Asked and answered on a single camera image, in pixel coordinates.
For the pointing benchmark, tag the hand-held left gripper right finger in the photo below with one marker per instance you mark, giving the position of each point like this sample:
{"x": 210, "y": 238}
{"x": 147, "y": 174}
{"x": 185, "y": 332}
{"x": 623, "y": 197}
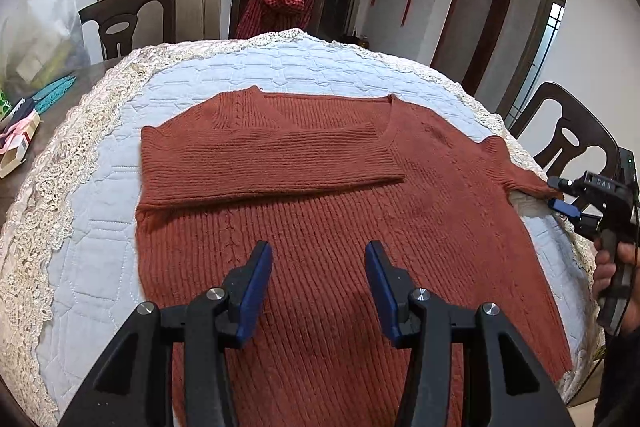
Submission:
{"x": 382, "y": 302}

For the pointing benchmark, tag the person's right forearm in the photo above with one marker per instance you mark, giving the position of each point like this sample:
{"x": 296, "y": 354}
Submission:
{"x": 625, "y": 382}

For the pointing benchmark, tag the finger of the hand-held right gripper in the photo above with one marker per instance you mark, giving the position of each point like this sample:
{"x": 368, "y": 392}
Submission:
{"x": 562, "y": 208}
{"x": 562, "y": 183}

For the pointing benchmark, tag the clear plastic bag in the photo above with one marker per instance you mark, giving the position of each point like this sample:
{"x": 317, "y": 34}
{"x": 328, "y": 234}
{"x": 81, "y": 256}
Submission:
{"x": 45, "y": 22}

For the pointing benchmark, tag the navy blue small item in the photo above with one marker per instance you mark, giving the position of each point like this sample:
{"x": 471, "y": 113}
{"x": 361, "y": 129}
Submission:
{"x": 21, "y": 108}

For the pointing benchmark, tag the teal textured pouch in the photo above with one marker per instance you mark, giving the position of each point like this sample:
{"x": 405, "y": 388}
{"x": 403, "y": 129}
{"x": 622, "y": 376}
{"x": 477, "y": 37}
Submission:
{"x": 52, "y": 92}

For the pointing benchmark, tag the person's right hand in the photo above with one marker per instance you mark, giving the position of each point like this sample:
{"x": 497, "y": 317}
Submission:
{"x": 602, "y": 274}

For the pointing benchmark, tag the rust knitted sweater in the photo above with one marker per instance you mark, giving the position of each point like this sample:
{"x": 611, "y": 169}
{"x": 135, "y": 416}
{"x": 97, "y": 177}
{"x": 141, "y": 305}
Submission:
{"x": 320, "y": 217}

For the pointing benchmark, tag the green patterned packet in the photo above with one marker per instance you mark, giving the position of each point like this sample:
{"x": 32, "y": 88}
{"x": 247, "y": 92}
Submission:
{"x": 3, "y": 104}

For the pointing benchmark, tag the white quilted lace-edged table cover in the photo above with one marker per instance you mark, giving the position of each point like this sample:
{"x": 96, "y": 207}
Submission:
{"x": 100, "y": 207}

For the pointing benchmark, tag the glazed door with grid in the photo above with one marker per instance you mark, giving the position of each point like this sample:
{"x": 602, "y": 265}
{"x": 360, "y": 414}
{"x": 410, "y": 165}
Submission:
{"x": 547, "y": 42}

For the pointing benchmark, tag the dark wooden chair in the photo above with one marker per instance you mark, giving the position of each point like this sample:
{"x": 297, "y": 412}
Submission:
{"x": 545, "y": 107}
{"x": 236, "y": 2}
{"x": 150, "y": 7}

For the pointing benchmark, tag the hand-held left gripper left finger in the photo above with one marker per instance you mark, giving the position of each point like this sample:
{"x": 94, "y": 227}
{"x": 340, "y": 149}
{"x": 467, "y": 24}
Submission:
{"x": 255, "y": 297}

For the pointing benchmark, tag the brown wooden door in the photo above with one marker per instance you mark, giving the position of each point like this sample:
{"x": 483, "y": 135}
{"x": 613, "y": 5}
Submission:
{"x": 475, "y": 7}

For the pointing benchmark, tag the cream box with pink ribbon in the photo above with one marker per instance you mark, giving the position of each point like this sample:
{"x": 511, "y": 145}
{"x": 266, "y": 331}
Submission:
{"x": 20, "y": 142}

